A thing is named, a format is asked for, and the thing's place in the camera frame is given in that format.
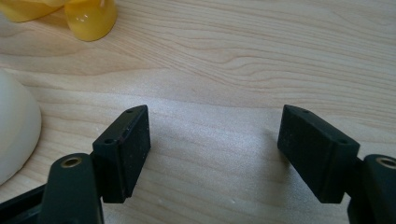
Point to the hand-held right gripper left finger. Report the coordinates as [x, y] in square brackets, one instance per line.
[121, 155]

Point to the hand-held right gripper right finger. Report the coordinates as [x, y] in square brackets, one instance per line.
[320, 152]

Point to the white bowl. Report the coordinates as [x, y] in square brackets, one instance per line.
[15, 127]

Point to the yellow plastic toy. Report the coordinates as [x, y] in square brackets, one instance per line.
[82, 15]

